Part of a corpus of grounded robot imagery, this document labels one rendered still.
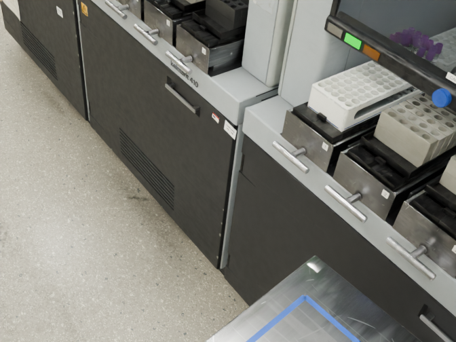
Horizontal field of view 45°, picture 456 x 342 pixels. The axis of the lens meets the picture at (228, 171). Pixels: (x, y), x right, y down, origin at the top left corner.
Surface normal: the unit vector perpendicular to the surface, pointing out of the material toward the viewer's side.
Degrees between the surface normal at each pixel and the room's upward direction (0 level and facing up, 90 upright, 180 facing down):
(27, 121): 0
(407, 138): 90
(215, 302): 0
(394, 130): 90
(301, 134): 90
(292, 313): 0
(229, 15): 90
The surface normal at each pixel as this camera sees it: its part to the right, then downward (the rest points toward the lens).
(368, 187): -0.79, 0.37
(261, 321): 0.09, -0.73
